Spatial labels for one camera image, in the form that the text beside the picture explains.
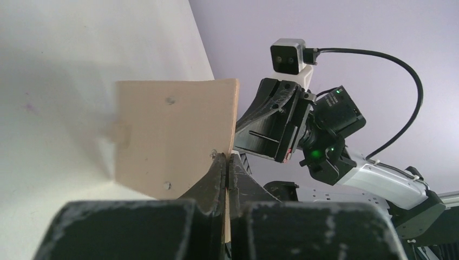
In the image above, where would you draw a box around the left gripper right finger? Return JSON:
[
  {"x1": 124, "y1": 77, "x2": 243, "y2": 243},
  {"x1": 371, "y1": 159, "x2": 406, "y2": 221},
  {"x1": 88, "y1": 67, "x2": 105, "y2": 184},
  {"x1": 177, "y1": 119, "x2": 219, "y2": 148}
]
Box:
[{"x1": 228, "y1": 154, "x2": 283, "y2": 216}]

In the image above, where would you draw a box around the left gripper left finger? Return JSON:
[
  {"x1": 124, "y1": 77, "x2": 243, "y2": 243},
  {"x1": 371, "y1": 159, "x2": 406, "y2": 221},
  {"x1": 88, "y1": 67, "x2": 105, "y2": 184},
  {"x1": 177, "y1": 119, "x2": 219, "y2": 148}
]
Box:
[{"x1": 179, "y1": 153, "x2": 227, "y2": 216}]

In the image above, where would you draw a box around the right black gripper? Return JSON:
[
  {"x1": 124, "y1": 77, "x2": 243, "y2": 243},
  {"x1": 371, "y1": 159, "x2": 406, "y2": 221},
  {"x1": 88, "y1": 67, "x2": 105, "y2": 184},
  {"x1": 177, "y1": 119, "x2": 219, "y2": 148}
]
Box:
[{"x1": 234, "y1": 78, "x2": 316, "y2": 163}]

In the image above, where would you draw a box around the beige leather card holder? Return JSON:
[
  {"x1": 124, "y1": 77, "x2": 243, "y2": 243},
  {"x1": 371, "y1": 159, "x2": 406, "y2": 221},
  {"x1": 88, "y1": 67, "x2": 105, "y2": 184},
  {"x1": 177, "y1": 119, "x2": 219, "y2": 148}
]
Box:
[{"x1": 104, "y1": 78, "x2": 240, "y2": 200}]

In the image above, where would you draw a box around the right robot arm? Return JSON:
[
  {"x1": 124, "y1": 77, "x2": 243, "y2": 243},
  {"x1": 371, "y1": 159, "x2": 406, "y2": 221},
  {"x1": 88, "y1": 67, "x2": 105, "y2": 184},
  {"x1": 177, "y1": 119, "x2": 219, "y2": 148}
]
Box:
[{"x1": 234, "y1": 78, "x2": 458, "y2": 246}]

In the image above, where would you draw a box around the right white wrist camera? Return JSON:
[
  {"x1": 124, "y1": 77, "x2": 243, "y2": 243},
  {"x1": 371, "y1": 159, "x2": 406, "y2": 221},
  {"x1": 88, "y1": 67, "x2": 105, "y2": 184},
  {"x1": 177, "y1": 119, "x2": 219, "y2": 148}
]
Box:
[{"x1": 270, "y1": 38, "x2": 318, "y2": 90}]

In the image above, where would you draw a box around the right black camera cable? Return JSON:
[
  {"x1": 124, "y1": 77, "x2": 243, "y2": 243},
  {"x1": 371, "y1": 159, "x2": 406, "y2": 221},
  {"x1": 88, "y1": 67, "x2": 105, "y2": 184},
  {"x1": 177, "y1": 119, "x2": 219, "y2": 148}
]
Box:
[{"x1": 303, "y1": 47, "x2": 424, "y2": 160}]

